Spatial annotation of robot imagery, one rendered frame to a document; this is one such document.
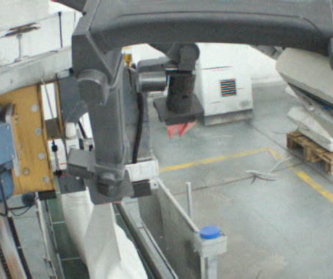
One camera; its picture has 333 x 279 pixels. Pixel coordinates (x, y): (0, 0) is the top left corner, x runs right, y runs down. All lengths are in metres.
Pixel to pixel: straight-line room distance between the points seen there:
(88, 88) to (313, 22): 0.32
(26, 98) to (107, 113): 0.60
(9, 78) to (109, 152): 0.39
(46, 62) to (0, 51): 2.82
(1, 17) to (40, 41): 2.93
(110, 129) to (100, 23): 0.30
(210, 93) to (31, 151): 3.92
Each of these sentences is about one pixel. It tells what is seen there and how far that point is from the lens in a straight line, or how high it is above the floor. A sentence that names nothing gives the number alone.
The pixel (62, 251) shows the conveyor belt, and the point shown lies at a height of 0.38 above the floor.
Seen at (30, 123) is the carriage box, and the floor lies 1.23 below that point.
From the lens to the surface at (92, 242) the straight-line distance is 1.55.
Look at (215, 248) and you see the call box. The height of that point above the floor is 0.80.
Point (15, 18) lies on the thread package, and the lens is 1.15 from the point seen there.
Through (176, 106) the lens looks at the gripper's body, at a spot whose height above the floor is 1.28.
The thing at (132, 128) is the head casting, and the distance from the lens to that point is 1.43.
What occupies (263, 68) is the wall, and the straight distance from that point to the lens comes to 6.10.
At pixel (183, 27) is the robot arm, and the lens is 0.58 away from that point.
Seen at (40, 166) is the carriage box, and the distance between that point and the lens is 1.44.
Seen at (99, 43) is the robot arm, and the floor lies 1.51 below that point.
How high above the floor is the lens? 1.58
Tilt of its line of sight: 19 degrees down
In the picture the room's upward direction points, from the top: 5 degrees counter-clockwise
